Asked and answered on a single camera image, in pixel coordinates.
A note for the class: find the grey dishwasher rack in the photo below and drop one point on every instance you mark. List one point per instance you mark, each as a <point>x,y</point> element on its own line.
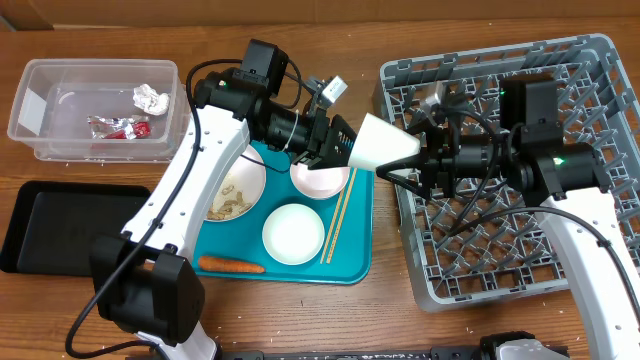
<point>480,246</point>

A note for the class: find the small white cup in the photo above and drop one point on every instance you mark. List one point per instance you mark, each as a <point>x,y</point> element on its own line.
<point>378,142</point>

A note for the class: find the black plastic bin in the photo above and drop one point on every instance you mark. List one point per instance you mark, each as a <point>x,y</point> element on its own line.
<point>54,224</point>

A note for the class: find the clear plastic bin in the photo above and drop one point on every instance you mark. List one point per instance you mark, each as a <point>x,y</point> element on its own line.
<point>55,97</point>

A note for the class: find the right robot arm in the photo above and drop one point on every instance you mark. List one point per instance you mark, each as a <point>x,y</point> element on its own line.
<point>565,186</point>

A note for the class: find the white medium bowl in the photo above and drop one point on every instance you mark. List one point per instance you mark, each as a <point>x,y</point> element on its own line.
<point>293,234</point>

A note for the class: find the orange carrot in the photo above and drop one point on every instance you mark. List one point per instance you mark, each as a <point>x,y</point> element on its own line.
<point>224,265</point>

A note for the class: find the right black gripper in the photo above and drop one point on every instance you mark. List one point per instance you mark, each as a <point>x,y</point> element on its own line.
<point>441,151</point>

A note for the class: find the white napkin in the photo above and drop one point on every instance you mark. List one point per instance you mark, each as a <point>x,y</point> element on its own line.
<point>150,101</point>

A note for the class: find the pink bowl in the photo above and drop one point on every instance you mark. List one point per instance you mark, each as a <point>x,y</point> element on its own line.
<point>319,184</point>

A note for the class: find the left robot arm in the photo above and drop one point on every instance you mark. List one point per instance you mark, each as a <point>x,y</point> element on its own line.
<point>143,277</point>

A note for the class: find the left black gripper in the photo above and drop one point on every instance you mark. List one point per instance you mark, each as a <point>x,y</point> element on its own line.
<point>318,137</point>

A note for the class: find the red foil snack wrapper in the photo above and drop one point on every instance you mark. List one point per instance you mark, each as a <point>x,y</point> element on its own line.
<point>126,128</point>

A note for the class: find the large plate with food scraps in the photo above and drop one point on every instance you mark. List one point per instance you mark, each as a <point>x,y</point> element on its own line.
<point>241,188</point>

